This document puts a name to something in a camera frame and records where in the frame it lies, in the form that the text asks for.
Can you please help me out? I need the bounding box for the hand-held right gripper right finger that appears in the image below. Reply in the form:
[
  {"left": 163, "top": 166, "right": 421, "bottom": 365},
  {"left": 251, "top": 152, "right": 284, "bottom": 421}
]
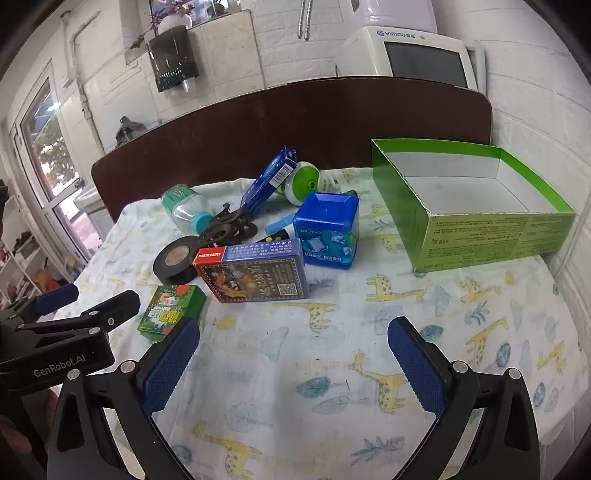
[{"left": 387, "top": 316, "right": 541, "bottom": 480}]

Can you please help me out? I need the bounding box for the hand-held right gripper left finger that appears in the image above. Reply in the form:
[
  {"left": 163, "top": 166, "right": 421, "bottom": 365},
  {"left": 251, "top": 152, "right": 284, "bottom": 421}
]
[{"left": 46, "top": 318, "right": 208, "bottom": 480}]

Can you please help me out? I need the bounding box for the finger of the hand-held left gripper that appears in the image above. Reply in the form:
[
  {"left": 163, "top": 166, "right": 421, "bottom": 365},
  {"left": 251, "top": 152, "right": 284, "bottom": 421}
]
[
  {"left": 18, "top": 290, "right": 141, "bottom": 343},
  {"left": 0, "top": 283, "right": 79, "bottom": 331}
]

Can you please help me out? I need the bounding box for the small green printed box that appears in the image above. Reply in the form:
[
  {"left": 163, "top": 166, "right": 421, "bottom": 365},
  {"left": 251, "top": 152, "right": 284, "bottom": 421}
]
[{"left": 137, "top": 285, "right": 207, "bottom": 342}]

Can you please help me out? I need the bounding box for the black tape roll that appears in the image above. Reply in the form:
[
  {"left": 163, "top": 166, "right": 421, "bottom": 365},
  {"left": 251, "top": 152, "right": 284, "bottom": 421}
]
[{"left": 153, "top": 235, "right": 208, "bottom": 285}]

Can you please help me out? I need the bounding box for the clear bottle with green label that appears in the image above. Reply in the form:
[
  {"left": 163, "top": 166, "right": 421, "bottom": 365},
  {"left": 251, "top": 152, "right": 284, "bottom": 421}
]
[{"left": 161, "top": 184, "right": 215, "bottom": 234}]

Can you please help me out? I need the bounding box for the red and blue card box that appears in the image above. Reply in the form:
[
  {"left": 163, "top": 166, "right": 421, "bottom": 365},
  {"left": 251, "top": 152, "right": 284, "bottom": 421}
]
[{"left": 192, "top": 240, "right": 310, "bottom": 304}]

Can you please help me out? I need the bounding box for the brown hair claw clip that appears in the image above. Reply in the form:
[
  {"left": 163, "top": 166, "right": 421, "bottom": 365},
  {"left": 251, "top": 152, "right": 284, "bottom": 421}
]
[
  {"left": 215, "top": 202, "right": 260, "bottom": 241},
  {"left": 198, "top": 217, "right": 238, "bottom": 245}
]

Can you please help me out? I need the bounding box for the green cardboard box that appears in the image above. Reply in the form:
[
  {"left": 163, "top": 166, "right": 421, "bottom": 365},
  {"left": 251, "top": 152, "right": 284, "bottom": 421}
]
[{"left": 372, "top": 138, "right": 578, "bottom": 273}]

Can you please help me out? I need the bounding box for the blue square plastic box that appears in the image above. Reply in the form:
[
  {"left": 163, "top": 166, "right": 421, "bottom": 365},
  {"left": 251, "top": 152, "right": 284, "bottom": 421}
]
[{"left": 293, "top": 191, "right": 361, "bottom": 268}]

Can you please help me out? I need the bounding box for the blue medicine box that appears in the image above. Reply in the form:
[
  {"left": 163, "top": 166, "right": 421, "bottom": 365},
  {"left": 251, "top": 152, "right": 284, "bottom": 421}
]
[{"left": 240, "top": 146, "right": 298, "bottom": 217}]

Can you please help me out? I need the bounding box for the green and white repellent device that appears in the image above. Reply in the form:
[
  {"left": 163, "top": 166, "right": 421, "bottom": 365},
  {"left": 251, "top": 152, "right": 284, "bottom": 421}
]
[{"left": 281, "top": 161, "right": 345, "bottom": 206}]

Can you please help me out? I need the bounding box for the white storage shelf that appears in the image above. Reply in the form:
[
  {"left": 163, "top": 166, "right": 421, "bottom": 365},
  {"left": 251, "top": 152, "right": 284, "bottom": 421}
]
[{"left": 0, "top": 198, "right": 79, "bottom": 310}]

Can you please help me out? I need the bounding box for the giraffe printed cloth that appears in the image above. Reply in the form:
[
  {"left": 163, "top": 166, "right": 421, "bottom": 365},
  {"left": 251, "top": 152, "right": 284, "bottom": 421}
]
[{"left": 76, "top": 168, "right": 578, "bottom": 480}]

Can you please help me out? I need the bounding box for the white sink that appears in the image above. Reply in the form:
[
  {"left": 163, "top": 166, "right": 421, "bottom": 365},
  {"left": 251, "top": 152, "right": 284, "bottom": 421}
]
[{"left": 74, "top": 185, "right": 114, "bottom": 236}]

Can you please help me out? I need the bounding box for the glass door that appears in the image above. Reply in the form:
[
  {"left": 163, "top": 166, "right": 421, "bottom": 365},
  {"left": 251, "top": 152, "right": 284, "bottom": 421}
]
[{"left": 9, "top": 69, "right": 93, "bottom": 227}]

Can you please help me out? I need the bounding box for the brown wooden headboard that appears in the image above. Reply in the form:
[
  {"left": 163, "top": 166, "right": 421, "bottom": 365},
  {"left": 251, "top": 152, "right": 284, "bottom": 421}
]
[{"left": 91, "top": 76, "right": 492, "bottom": 224}]

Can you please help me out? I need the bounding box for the beige stone slab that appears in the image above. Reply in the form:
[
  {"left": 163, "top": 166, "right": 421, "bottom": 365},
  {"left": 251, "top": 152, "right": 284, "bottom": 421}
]
[{"left": 187, "top": 9, "right": 266, "bottom": 90}]

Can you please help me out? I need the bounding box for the white round vase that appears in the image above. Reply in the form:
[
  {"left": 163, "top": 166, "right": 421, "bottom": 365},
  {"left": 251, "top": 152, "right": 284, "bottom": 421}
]
[{"left": 157, "top": 11, "right": 192, "bottom": 31}]

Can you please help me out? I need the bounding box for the purple leafed plant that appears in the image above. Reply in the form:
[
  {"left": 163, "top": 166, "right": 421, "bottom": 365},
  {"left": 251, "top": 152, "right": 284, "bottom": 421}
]
[{"left": 131, "top": 0, "right": 192, "bottom": 49}]

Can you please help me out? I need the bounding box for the white flat panel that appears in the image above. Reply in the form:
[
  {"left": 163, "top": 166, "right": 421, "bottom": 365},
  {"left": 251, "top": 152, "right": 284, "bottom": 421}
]
[{"left": 465, "top": 39, "right": 486, "bottom": 93}]

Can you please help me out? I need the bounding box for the white purifier with screen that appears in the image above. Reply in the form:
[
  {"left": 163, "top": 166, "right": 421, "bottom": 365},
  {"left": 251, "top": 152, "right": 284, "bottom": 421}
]
[{"left": 335, "top": 26, "right": 478, "bottom": 93}]

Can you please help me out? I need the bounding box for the white water tank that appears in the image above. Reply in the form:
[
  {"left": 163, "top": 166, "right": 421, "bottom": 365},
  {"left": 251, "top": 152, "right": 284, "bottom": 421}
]
[{"left": 339, "top": 0, "right": 437, "bottom": 35}]

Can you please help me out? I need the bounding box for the dark green wall holder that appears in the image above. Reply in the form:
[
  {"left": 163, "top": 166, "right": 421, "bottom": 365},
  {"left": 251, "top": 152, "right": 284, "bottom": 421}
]
[{"left": 147, "top": 25, "right": 200, "bottom": 93}]

